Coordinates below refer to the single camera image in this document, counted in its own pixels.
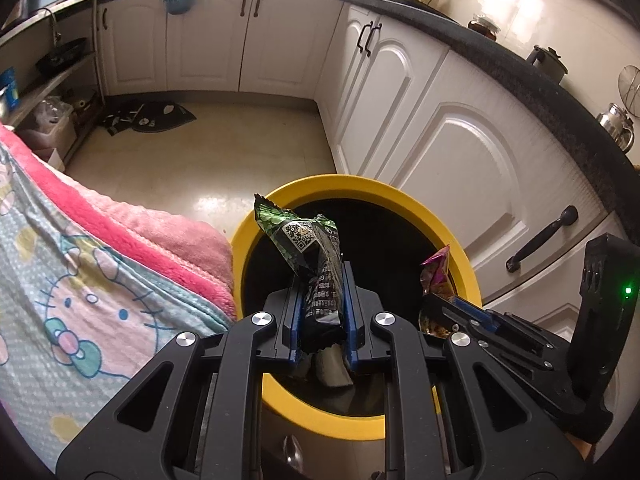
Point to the shiny steel kettle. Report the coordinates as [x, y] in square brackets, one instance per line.
[616, 127]

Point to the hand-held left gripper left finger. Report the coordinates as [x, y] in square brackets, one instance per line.
[296, 320]

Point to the clear plastic container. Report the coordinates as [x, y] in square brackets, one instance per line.
[50, 130]

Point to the glass jar dark contents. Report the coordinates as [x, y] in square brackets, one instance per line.
[483, 26]

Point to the dark grey kettle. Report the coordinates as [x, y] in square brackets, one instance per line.
[547, 65]

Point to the yellow rimmed waste bin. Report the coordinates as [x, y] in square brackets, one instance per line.
[350, 186]

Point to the dark floor mat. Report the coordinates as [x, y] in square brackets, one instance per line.
[150, 117]

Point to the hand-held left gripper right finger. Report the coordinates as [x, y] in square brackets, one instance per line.
[350, 320]

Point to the steel shelf table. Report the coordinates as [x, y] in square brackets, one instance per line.
[50, 82]

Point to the cartoon printed blanket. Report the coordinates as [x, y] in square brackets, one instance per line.
[75, 310]

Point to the purple snack wrapper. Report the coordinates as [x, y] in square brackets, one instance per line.
[437, 270]

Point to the pink fleece blanket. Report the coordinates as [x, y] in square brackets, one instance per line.
[165, 240]

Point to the black wok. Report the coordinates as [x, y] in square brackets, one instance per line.
[61, 55]

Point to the green black snack packet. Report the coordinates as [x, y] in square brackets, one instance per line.
[310, 240]

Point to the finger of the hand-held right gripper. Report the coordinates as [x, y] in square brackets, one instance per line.
[482, 312]
[452, 317]

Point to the teal hanging cabinet bin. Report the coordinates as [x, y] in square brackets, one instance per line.
[179, 0]

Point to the blue packet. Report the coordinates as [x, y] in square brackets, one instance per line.
[9, 89]

